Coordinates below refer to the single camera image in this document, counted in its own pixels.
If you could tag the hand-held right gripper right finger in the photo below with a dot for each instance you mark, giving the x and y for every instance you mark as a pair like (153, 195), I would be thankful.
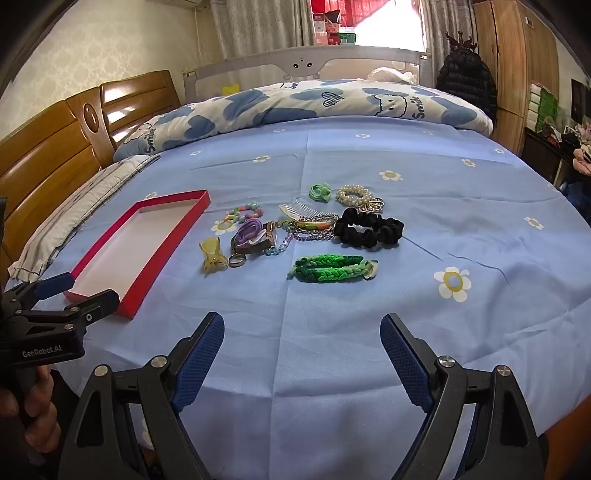
(401, 362)

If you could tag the red cardboard box tray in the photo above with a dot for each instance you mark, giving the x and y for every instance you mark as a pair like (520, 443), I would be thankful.
(134, 249)

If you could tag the black scrunchie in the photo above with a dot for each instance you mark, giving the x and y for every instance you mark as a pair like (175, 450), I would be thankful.
(388, 228)

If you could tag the dark cluttered shelf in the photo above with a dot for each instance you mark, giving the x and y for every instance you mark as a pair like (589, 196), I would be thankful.
(554, 138)

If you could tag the grey patterned curtain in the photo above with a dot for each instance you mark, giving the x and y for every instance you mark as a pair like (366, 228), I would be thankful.
(445, 23)
(258, 23)

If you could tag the clear hair comb rainbow trim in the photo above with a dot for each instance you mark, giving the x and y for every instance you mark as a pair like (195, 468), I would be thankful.
(298, 210)

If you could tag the yellow hair claw clip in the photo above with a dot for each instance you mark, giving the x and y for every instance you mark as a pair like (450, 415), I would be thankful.
(213, 258)

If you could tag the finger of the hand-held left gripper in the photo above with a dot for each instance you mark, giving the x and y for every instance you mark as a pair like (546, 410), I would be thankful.
(94, 307)
(55, 284)

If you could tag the person's left hand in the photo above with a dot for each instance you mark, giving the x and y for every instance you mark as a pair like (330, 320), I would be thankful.
(39, 415)

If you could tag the white blue printed duvet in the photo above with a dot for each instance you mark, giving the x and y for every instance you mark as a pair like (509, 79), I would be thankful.
(286, 106)

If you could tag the grey striped pillow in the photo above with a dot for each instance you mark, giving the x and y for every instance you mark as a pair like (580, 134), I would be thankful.
(78, 207)

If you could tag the red boxes on windowsill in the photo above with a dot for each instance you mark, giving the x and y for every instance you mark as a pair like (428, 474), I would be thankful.
(330, 23)

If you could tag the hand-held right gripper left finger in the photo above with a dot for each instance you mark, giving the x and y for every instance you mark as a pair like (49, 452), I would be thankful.
(203, 362)

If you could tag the yellow toy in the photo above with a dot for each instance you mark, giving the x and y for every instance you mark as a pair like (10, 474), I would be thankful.
(231, 89)

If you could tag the wooden headboard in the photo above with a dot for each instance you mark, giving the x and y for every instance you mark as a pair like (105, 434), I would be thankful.
(46, 157)

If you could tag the wooden wardrobe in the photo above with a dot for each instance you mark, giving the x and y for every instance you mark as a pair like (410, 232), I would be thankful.
(512, 60)

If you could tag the blue floral bed sheet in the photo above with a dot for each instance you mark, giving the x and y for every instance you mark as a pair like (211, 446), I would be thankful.
(323, 152)

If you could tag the black puffer jacket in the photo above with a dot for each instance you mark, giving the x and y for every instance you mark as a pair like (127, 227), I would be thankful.
(466, 78)

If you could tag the metal filigree hair ornament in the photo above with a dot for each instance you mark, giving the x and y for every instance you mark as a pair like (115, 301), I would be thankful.
(371, 206)

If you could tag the grey bed guard rail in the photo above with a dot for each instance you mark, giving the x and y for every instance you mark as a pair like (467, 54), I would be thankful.
(258, 64)

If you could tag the white plush toy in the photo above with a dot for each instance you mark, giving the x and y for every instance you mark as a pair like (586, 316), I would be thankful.
(390, 74)

